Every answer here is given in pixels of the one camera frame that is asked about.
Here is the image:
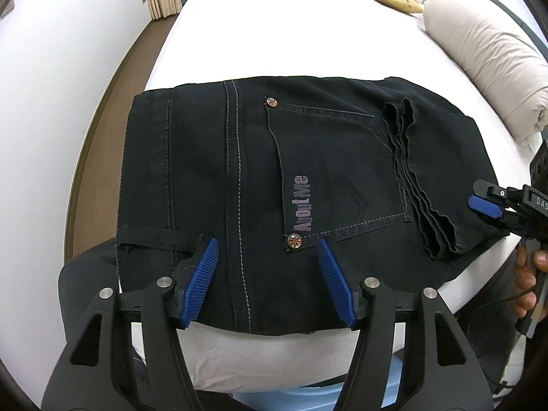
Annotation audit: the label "light blue plastic stool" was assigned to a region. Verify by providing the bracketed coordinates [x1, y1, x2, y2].
[257, 357, 405, 411]

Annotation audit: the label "person's right hand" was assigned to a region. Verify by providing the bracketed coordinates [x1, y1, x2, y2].
[514, 246, 548, 320]

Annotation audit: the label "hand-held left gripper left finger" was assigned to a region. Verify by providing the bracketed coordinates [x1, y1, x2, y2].
[40, 237, 221, 411]

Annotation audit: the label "white bed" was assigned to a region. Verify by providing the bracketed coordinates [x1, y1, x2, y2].
[143, 0, 548, 392]

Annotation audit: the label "black cable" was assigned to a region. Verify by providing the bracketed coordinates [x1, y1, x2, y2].
[488, 272, 548, 399]

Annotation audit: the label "black denim pants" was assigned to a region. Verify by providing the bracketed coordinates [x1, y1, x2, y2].
[115, 76, 510, 337]

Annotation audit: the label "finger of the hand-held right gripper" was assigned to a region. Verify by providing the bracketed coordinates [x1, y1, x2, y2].
[473, 179, 522, 207]
[468, 196, 524, 234]

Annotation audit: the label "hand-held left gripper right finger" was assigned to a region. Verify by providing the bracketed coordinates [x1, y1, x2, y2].
[317, 237, 495, 411]

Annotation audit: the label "rolled white duvet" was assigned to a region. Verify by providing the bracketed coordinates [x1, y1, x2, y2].
[423, 0, 548, 142]

